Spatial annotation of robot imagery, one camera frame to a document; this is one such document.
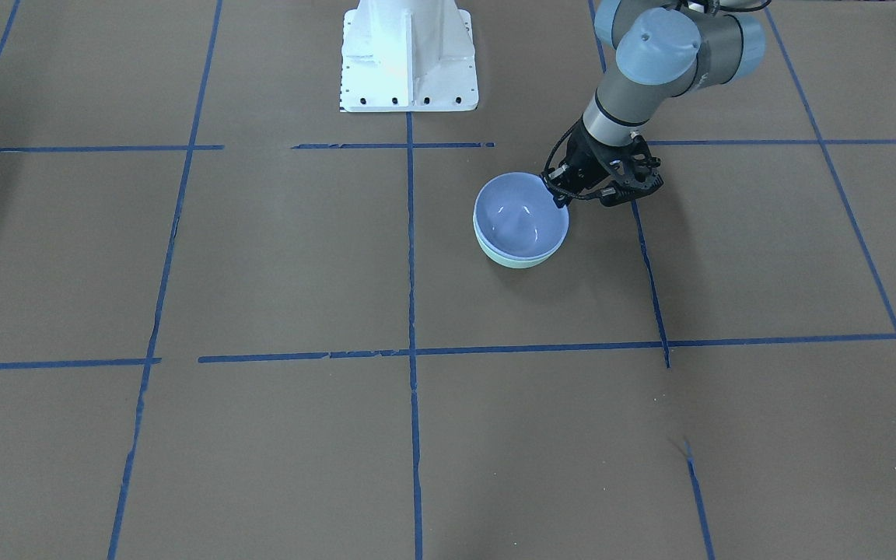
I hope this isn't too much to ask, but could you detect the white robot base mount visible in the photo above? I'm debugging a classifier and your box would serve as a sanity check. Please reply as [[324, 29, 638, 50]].
[[339, 1, 480, 113]]

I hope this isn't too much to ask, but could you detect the blue bowl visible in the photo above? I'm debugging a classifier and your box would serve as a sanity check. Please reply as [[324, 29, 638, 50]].
[[472, 173, 570, 257]]

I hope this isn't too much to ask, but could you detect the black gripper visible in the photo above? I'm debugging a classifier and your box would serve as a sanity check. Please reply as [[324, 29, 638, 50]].
[[543, 121, 664, 208]]

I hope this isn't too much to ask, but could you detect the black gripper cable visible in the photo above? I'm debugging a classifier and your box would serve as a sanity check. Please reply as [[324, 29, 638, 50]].
[[543, 120, 586, 181]]

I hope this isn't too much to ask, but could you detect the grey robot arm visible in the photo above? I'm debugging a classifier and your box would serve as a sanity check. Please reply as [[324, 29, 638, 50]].
[[541, 1, 767, 208]]

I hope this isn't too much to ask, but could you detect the green bowl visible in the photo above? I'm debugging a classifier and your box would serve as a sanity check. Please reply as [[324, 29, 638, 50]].
[[476, 235, 562, 270]]

